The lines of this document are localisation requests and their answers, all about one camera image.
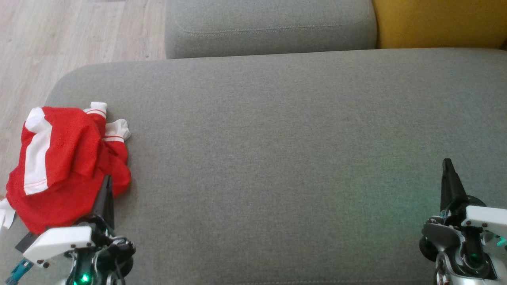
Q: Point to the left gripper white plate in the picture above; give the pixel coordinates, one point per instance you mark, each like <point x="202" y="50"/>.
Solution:
<point x="59" y="241"/>

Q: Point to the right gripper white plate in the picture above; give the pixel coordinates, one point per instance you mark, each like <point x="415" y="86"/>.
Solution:
<point x="485" y="219"/>

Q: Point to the red shorts white side stripe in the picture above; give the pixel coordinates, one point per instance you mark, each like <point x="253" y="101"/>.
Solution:
<point x="37" y="158"/>

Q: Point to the wide yellow sofa backrest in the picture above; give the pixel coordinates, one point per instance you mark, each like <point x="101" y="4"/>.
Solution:
<point x="435" y="23"/>

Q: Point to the large grey sofa seat cushion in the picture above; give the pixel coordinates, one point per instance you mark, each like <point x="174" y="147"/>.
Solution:
<point x="277" y="158"/>

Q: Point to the small grey sofa seat cushion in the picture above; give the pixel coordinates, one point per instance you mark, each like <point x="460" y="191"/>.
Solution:
<point x="269" y="23"/>

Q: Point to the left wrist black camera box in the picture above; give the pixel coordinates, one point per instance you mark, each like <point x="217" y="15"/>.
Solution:
<point x="25" y="243"/>

